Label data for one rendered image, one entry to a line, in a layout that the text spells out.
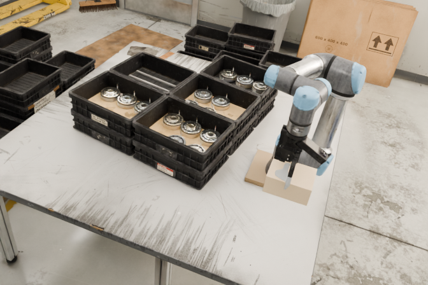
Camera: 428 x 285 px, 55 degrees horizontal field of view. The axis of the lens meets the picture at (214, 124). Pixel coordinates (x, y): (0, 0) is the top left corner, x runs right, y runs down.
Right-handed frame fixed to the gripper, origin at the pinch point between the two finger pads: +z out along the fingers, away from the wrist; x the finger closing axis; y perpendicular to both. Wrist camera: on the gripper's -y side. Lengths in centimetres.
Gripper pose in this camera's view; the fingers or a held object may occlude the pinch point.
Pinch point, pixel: (290, 177)
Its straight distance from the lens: 149.7
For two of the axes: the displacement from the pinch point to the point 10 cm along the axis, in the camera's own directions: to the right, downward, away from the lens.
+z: -1.0, 8.0, 5.9
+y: -9.3, -2.8, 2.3
